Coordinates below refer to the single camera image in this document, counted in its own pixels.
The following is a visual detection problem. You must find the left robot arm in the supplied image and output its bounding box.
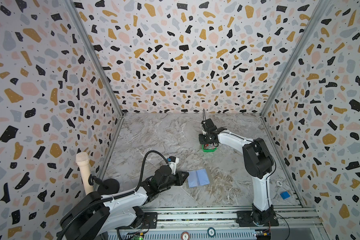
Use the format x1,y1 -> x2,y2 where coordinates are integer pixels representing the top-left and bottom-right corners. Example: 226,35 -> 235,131
57,165 -> 189,240

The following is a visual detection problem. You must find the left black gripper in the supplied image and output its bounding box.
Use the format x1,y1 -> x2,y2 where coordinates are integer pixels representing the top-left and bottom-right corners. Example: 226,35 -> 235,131
160,170 -> 191,192

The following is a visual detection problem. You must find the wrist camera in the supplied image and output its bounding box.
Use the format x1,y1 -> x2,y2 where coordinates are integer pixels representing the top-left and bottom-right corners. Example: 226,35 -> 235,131
167,156 -> 180,175
201,119 -> 217,134

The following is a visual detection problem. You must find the black corrugated cable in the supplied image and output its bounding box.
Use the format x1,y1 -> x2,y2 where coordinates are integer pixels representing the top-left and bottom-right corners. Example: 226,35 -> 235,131
56,149 -> 169,240

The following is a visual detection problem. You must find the aluminium mounting rail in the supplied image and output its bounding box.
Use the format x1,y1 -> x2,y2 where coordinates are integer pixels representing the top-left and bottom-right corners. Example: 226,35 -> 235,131
98,206 -> 329,240

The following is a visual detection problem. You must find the blue credit card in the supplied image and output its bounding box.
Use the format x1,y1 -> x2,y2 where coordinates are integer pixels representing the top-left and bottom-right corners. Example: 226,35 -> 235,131
187,168 -> 211,189

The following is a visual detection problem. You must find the green card tray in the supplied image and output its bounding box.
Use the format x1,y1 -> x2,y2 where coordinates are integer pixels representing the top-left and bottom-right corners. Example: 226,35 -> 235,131
202,144 -> 217,153

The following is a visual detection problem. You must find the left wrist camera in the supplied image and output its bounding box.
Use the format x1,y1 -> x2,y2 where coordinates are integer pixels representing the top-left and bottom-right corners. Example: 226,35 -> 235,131
167,156 -> 180,175

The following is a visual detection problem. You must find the green round marker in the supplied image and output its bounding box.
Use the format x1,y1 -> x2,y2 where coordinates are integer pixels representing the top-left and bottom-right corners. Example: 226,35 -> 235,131
207,227 -> 216,238

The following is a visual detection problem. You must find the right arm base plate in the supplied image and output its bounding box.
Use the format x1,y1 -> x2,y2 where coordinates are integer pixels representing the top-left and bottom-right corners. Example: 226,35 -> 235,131
236,209 -> 279,227

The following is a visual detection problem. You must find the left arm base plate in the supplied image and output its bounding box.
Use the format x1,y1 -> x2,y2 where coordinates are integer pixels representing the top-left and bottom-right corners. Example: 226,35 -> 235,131
120,212 -> 158,231

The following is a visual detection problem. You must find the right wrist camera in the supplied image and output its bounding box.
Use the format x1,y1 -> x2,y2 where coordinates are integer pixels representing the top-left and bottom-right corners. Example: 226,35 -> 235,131
201,119 -> 217,134

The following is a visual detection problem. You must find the red round marker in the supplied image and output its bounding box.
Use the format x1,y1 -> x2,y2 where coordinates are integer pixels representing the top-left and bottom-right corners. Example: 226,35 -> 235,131
181,232 -> 191,240

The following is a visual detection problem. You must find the blue tape piece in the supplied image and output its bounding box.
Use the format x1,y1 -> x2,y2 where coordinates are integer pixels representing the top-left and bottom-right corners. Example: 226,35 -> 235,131
280,191 -> 291,200

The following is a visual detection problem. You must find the cards stack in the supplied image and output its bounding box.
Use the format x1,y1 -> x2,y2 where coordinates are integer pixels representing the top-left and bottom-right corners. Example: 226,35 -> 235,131
204,144 -> 216,150

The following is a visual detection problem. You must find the black microphone stand base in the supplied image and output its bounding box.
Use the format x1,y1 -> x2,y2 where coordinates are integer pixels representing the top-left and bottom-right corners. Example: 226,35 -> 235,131
97,179 -> 120,195

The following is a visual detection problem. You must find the beige microphone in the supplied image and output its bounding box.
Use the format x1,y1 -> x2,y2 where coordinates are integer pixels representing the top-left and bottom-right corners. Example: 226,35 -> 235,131
76,152 -> 94,195

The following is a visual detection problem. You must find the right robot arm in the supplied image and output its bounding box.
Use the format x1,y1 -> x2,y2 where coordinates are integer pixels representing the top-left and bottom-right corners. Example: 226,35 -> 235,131
199,119 -> 275,212

